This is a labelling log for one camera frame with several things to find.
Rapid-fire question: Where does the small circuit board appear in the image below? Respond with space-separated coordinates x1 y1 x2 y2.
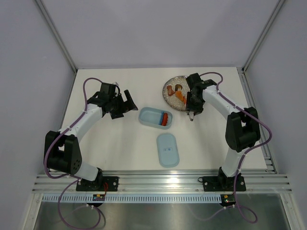
221 194 236 207
93 194 105 202

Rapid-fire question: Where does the right small circuit board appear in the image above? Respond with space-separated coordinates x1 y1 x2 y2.
221 194 236 207

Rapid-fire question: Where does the orange carrot food piece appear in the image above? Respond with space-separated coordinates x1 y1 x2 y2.
175 90 184 101

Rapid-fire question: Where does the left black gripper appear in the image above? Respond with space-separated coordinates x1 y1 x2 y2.
109 90 137 119

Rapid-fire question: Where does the white slotted cable duct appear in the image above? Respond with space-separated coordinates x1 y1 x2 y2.
42 194 222 203

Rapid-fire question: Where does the red sausage food piece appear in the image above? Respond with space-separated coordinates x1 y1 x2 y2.
160 113 168 126

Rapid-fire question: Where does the aluminium frame post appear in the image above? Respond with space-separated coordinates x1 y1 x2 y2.
33 0 78 75
241 0 287 74

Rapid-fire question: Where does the light blue lunch box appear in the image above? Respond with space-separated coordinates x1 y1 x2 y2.
138 107 173 129

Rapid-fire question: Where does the brown mushroom food piece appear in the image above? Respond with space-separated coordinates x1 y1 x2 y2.
175 84 182 92

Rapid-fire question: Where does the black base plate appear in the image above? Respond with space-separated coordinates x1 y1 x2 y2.
198 175 247 192
76 176 119 192

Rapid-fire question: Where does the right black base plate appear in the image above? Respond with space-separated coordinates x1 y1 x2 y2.
198 175 247 192

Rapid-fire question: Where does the left aluminium frame post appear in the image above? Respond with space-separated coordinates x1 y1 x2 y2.
33 0 78 75

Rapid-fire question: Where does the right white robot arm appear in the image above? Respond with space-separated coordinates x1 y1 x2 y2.
186 73 260 192

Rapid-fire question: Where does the speckled ceramic plate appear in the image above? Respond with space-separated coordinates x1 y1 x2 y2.
162 76 189 112

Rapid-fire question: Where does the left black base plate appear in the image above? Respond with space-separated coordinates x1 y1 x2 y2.
76 176 119 192

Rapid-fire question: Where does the left small circuit board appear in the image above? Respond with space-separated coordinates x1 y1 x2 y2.
93 194 105 202

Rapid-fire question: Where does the aluminium mounting rail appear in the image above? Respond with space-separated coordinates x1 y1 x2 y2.
32 170 292 194

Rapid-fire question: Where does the light blue lunch box lid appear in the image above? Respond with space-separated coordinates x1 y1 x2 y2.
156 133 179 168

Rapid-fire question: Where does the right aluminium frame post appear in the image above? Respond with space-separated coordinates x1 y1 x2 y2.
241 0 287 74

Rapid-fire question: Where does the brown meat food piece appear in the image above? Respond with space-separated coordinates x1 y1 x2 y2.
166 85 175 96

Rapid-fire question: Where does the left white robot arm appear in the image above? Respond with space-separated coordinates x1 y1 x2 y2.
44 82 138 191

